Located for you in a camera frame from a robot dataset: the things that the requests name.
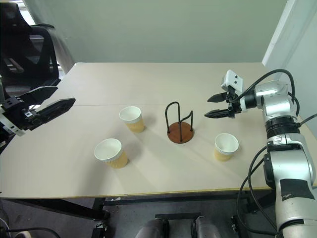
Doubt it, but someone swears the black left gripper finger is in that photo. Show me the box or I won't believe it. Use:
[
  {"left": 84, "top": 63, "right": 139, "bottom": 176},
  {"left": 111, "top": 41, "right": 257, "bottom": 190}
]
[
  {"left": 36, "top": 97, "right": 76, "bottom": 125},
  {"left": 18, "top": 85, "right": 58, "bottom": 106}
]

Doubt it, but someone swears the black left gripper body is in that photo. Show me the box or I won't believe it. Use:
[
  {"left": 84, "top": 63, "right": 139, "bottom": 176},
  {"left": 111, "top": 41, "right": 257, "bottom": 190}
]
[{"left": 0, "top": 95, "right": 42, "bottom": 132}]

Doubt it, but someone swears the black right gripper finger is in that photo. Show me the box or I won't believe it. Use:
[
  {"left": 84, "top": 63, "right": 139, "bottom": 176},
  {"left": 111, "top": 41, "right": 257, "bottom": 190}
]
[
  {"left": 204, "top": 108, "right": 231, "bottom": 119},
  {"left": 207, "top": 92, "right": 227, "bottom": 103}
]

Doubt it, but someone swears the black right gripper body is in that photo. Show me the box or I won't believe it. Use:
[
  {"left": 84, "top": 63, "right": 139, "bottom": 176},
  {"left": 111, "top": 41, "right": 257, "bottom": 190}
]
[{"left": 224, "top": 85, "right": 243, "bottom": 119}]

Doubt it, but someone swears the kraft paper cup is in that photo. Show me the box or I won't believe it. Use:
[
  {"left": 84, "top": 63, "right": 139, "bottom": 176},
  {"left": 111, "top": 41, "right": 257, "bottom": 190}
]
[
  {"left": 119, "top": 106, "right": 146, "bottom": 134},
  {"left": 94, "top": 138, "right": 129, "bottom": 170},
  {"left": 214, "top": 133, "right": 240, "bottom": 163}
]

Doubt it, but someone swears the black mesh office chair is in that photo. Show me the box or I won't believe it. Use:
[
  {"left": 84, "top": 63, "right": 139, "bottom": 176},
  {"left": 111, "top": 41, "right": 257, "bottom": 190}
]
[{"left": 0, "top": 0, "right": 62, "bottom": 102}]

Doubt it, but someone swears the grey rounded metal shape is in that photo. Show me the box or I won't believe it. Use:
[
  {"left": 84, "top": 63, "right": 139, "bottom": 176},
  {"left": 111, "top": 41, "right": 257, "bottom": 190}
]
[
  {"left": 194, "top": 216, "right": 224, "bottom": 238},
  {"left": 135, "top": 217, "right": 170, "bottom": 238}
]

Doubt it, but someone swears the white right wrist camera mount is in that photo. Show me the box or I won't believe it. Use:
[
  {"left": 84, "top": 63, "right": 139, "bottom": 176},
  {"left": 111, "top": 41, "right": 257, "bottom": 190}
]
[{"left": 221, "top": 70, "right": 244, "bottom": 96}]

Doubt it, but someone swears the wooden base wire cup holder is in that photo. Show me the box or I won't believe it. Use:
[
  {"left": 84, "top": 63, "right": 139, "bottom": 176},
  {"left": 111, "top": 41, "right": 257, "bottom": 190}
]
[{"left": 163, "top": 101, "right": 196, "bottom": 144}]

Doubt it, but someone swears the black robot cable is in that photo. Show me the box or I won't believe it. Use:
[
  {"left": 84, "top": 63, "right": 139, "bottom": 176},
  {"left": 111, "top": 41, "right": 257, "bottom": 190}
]
[
  {"left": 236, "top": 145, "right": 281, "bottom": 236},
  {"left": 247, "top": 157, "right": 268, "bottom": 214},
  {"left": 235, "top": 68, "right": 302, "bottom": 118}
]

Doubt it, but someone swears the black metal table frame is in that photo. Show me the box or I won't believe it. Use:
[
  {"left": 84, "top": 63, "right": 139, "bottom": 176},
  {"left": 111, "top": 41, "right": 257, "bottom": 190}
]
[{"left": 0, "top": 190, "right": 275, "bottom": 238}]

